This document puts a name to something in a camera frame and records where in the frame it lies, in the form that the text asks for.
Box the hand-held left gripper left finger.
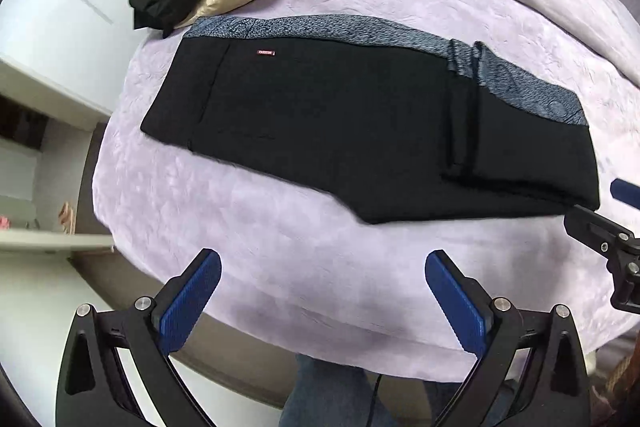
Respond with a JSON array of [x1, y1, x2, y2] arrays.
[[54, 248, 223, 427]]

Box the person's brown patterned clothing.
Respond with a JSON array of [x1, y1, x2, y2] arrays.
[[592, 352, 640, 427]]

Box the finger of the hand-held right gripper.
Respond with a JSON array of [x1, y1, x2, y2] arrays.
[[610, 179, 640, 212], [564, 204, 640, 313]]

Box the white shelf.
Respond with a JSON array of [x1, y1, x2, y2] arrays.
[[0, 227, 116, 254]]

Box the black cable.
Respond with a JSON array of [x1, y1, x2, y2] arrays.
[[367, 372, 382, 427]]

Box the lilac bed blanket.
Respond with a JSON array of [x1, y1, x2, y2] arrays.
[[94, 0, 640, 383]]

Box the white wardrobe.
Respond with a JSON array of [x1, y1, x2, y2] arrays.
[[0, 0, 186, 118]]

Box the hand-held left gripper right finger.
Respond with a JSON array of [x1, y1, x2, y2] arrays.
[[424, 249, 593, 427]]

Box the person's jeans leg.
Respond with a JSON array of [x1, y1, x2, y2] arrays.
[[282, 354, 381, 427]]

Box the black pants with blue trim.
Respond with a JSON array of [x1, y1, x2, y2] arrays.
[[140, 16, 601, 225]]

